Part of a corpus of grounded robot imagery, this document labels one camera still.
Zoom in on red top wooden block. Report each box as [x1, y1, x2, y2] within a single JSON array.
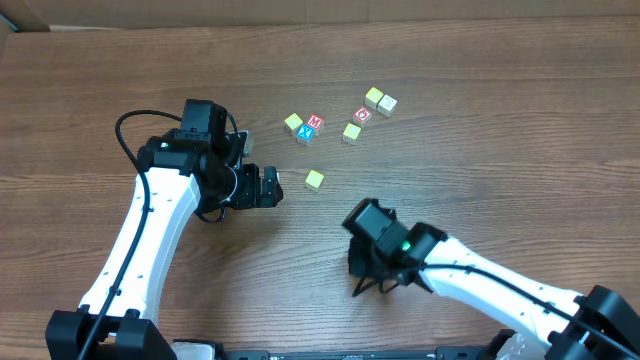
[[353, 106, 372, 128]]

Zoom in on cardboard backdrop panel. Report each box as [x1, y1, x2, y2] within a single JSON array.
[[1, 0, 639, 31]]

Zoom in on yellow top wooden block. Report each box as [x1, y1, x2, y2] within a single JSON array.
[[364, 87, 384, 110]]

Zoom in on plain cream wooden block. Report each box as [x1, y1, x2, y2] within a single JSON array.
[[377, 94, 397, 118]]

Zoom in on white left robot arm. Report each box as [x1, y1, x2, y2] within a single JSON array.
[[45, 133, 283, 359]]

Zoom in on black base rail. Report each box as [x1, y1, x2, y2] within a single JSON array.
[[171, 340, 496, 360]]

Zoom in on yellow block beside M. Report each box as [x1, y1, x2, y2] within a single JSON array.
[[284, 113, 304, 136]]

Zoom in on blue X wooden block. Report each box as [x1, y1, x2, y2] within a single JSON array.
[[296, 124, 315, 146]]

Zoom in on yellow wooden block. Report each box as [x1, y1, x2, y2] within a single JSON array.
[[342, 123, 362, 145], [364, 87, 384, 110]]

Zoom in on red M wooden block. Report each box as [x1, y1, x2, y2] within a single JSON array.
[[306, 113, 325, 136]]

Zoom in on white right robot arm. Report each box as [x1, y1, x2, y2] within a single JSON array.
[[343, 220, 639, 359]]

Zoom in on leaf picture wooden block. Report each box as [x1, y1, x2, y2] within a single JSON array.
[[305, 170, 325, 191]]

